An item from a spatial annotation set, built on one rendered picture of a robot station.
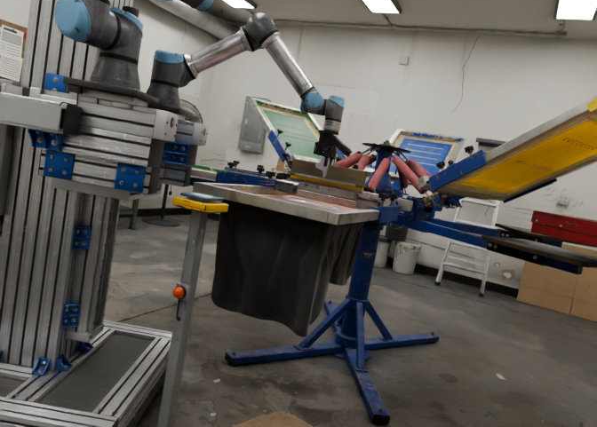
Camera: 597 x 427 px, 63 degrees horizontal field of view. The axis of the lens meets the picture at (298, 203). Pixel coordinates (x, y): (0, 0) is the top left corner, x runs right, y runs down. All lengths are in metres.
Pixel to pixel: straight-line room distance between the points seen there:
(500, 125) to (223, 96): 3.95
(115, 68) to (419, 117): 5.13
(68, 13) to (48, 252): 0.84
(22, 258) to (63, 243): 0.16
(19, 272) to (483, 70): 5.49
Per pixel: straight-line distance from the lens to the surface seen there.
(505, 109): 6.29
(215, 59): 2.24
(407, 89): 6.49
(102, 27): 1.58
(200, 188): 1.82
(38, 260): 1.97
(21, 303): 2.03
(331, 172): 2.17
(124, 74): 1.64
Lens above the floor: 1.14
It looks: 5 degrees down
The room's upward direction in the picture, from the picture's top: 10 degrees clockwise
